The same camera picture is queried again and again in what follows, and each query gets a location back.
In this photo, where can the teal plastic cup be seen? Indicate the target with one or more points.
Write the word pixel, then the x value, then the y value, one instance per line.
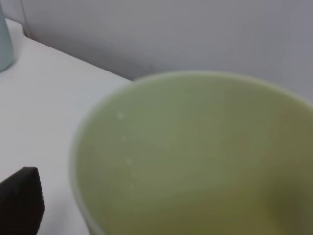
pixel 6 46

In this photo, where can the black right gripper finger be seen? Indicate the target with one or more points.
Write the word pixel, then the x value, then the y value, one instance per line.
pixel 21 203

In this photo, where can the pale green plastic cup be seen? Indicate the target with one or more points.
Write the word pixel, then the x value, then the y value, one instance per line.
pixel 196 153

